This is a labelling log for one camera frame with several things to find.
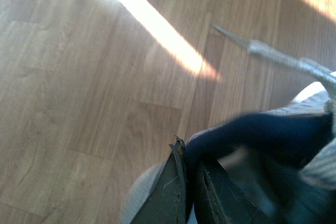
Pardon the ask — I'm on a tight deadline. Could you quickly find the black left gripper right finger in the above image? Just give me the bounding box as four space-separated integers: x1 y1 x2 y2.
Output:
194 148 286 223

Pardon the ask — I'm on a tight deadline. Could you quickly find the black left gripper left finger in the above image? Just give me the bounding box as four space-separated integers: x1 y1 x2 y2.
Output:
135 136 186 223

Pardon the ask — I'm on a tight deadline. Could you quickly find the grey sneaker arm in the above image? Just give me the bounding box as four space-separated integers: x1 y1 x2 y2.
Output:
120 26 335 223

